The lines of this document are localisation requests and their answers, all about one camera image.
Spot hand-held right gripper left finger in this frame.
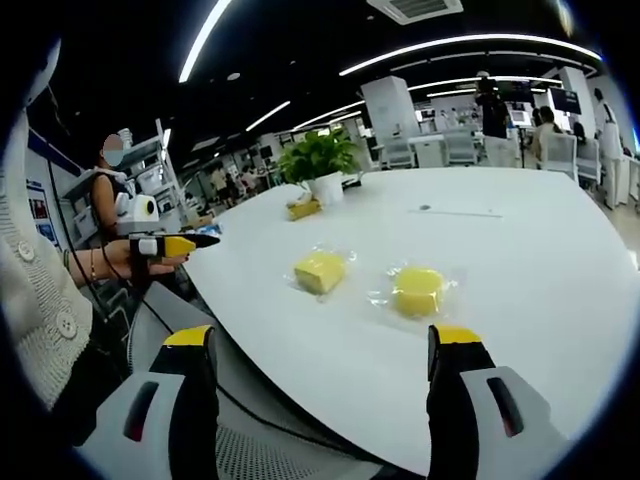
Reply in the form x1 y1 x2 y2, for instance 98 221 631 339
74 324 221 480

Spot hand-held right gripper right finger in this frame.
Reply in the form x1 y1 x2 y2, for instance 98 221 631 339
425 323 571 480

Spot small yellow silicone block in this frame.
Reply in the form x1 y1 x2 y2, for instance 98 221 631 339
285 195 324 222

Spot square yellow silicone block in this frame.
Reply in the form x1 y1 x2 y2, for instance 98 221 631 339
292 250 348 296

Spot round yellow silicone block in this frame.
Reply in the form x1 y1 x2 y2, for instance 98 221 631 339
393 266 446 318

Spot person's left hand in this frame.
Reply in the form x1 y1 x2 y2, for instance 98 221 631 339
102 239 190 282

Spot grey metal shelf rack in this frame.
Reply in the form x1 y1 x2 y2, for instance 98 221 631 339
64 118 194 242

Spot person's white knitted cardigan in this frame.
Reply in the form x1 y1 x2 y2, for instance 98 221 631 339
0 112 96 412

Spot grey mesh office chair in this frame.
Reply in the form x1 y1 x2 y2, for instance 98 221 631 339
127 282 401 480

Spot green potted plant white pot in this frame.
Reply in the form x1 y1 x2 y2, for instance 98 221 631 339
277 128 364 206

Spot long ceiling light strip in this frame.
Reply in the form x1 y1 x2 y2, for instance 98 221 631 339
338 33 604 78
178 0 234 84

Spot white office chair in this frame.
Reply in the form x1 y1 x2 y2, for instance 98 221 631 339
544 133 580 182
443 128 479 168
384 134 417 170

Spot white pillar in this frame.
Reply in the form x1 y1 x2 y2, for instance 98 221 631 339
360 75 421 151

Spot ceiling air vent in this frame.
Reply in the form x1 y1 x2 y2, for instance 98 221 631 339
366 0 465 26

